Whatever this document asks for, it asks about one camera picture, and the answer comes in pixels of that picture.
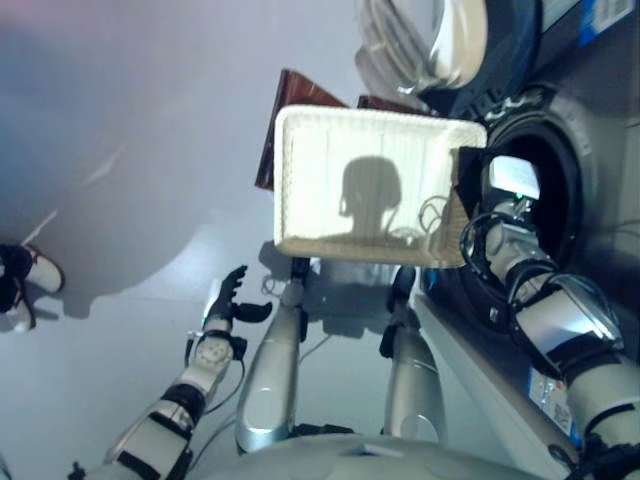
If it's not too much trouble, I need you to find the white slatted laundry basket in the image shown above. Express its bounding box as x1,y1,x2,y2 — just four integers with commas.
273,104,490,270

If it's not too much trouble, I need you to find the silver robot leg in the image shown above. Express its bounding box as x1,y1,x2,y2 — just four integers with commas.
378,266,447,445
233,256,312,455

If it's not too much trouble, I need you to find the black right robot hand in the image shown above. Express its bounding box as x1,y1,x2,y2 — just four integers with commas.
481,154,544,205

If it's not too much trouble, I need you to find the thin floor cable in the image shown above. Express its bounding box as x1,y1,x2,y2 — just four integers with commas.
298,331,335,362

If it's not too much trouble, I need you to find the round glass washing machine door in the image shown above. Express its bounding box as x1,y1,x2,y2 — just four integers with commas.
353,0,490,97

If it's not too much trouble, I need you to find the grey robot torso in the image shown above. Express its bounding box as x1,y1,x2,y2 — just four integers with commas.
208,431,582,480

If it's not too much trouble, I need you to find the colourful energy label sticker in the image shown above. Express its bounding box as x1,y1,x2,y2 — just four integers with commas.
528,366,577,437

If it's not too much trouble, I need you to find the brown wooden stool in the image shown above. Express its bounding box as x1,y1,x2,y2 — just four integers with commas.
253,68,437,192

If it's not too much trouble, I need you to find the small blue sticker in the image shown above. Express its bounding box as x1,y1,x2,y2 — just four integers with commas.
541,0,637,47

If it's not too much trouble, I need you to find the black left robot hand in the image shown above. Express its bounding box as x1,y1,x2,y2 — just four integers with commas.
201,264,275,335

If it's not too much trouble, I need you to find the dark grey washing machine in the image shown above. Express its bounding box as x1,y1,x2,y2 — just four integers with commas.
413,0,640,454

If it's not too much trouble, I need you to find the silver left robot leg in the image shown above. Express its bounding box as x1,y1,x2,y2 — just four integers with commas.
233,256,312,455

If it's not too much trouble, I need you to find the silver right robot leg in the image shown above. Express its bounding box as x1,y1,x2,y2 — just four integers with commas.
378,266,447,445

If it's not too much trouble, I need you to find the white red sneaker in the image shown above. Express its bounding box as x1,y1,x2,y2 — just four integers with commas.
21,243,67,295
0,293,37,335

